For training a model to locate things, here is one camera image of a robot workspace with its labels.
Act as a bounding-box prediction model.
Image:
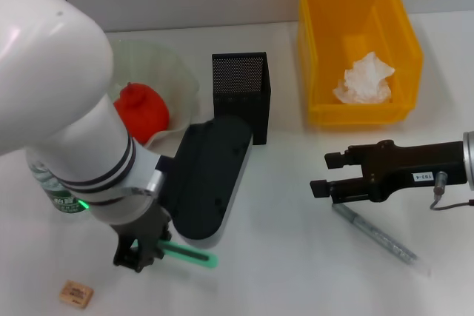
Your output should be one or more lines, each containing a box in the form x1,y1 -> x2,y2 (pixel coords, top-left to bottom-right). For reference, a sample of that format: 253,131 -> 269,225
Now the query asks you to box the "translucent green fruit plate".
107,38 -> 201,149

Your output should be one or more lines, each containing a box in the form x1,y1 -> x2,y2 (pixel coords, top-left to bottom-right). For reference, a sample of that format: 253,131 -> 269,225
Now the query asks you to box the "tan eraser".
59,280 -> 95,310

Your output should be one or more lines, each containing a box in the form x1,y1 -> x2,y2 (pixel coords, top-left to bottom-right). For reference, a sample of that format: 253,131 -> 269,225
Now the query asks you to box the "black mesh pen holder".
212,51 -> 273,146

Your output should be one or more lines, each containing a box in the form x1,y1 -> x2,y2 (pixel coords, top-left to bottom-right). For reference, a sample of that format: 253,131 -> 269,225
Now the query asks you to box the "grey glitter pen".
331,203 -> 433,277

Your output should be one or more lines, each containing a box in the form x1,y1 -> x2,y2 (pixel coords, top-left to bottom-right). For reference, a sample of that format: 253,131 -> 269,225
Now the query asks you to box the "white paper ball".
332,52 -> 396,105

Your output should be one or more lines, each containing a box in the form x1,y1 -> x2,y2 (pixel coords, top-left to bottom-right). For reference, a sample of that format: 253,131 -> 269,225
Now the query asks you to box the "red orange fruit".
113,81 -> 171,145

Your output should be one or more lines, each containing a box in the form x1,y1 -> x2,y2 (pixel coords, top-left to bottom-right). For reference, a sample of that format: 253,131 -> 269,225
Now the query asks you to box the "silver right wrist connector plug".
433,170 -> 449,196

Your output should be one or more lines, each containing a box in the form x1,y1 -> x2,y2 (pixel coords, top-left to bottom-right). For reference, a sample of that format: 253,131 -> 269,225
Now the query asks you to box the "yellow plastic bin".
296,0 -> 424,125

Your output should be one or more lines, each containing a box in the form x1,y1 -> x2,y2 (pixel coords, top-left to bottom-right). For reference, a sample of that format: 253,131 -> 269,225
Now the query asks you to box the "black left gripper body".
110,206 -> 167,255

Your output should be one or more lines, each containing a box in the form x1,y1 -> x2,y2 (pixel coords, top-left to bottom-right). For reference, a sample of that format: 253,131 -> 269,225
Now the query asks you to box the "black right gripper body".
361,139 -> 468,204

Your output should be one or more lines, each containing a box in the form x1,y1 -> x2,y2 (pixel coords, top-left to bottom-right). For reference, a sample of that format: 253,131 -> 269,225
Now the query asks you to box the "clear green label water bottle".
27,149 -> 89,220

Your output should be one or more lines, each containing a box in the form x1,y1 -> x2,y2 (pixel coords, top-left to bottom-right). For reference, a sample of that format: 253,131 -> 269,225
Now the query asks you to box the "green white utility knife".
131,238 -> 219,269

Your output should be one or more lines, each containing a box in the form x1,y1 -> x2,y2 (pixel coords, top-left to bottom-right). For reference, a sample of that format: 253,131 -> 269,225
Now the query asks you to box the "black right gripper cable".
429,193 -> 474,212

